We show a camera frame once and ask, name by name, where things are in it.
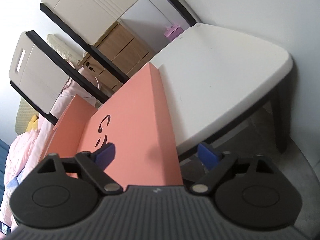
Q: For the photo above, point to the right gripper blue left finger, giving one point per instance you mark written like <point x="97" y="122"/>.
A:
<point x="92" y="166"/>

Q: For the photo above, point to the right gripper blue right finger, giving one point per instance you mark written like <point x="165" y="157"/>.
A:
<point x="218" y="165"/>

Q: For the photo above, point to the orange box lid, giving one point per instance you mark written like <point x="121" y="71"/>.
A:
<point x="136" y="120"/>

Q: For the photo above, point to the orange open storage box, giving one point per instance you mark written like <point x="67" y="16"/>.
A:
<point x="67" y="133"/>

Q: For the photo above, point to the pink bed with quilt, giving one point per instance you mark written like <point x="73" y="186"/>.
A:
<point x="27" y="150"/>

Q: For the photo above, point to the yellow plush on bed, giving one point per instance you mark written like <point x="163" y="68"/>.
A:
<point x="33" y="123"/>

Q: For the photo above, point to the right beige chair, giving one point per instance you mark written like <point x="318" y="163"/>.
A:
<point x="214" y="78"/>

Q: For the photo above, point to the beige chair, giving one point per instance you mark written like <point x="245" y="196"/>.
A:
<point x="38" y="73"/>
<point x="214" y="78"/>

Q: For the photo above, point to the left beige chair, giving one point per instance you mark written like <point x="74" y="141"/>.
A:
<point x="38" y="73"/>

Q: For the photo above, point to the wooden drawer cabinet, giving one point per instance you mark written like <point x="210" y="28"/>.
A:
<point x="125" y="49"/>

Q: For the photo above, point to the small purple box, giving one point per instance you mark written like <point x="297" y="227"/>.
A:
<point x="173" y="32"/>

